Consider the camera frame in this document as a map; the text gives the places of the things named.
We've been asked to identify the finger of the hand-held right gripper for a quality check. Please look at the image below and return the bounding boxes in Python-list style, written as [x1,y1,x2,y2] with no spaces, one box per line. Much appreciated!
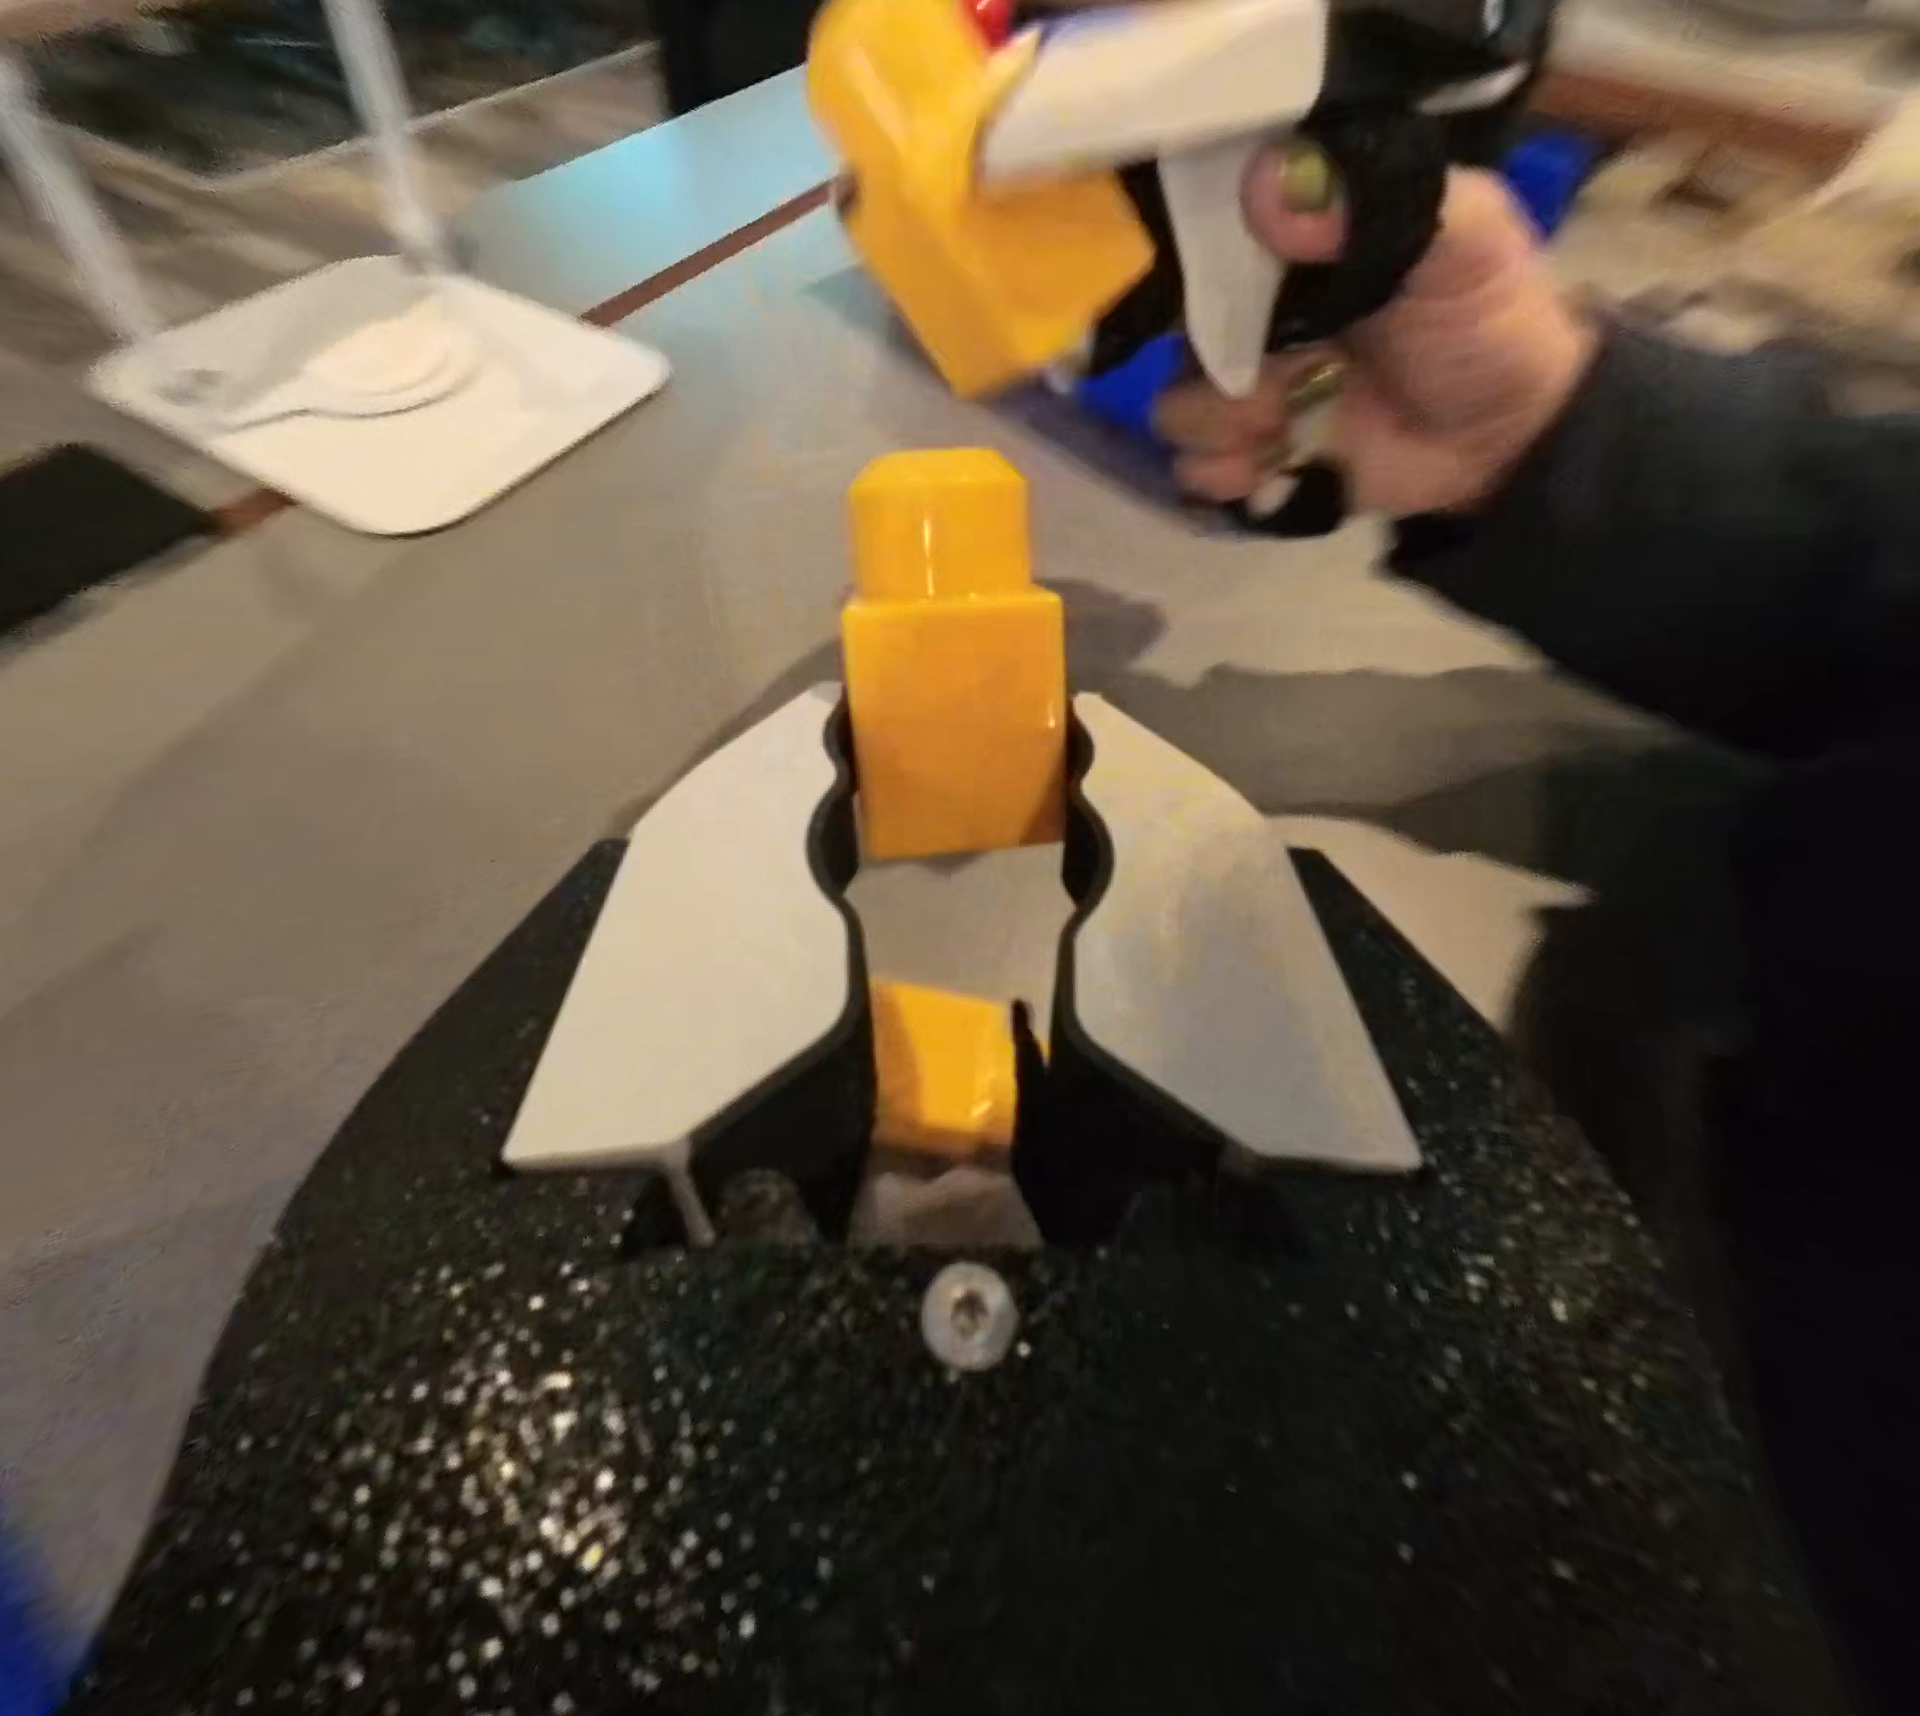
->
[1159,132,1295,402]
[981,0,1332,181]

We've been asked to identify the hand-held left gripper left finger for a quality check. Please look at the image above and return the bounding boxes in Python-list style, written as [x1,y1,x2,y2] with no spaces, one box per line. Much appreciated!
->
[500,681,875,1245]

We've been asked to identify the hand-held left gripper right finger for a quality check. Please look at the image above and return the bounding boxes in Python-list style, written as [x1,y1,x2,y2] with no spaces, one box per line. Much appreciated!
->
[1055,691,1424,1177]

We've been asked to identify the yellow mega block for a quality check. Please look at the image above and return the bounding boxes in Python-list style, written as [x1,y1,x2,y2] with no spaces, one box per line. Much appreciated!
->
[805,0,1161,402]
[867,979,1025,1160]
[840,444,1072,865]

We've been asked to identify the person's right forearm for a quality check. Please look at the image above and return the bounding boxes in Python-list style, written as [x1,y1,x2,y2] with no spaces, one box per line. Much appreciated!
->
[1388,311,1920,774]

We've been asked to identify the person's right hand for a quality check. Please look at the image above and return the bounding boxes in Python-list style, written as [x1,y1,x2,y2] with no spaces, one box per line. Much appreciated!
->
[1161,132,1604,521]

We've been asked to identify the white lamp stand base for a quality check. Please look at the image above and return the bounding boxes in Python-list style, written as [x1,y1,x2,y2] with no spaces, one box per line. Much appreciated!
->
[0,0,672,540]

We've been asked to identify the black table mat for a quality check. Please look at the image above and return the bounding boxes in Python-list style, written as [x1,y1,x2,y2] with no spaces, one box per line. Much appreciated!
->
[0,441,221,638]

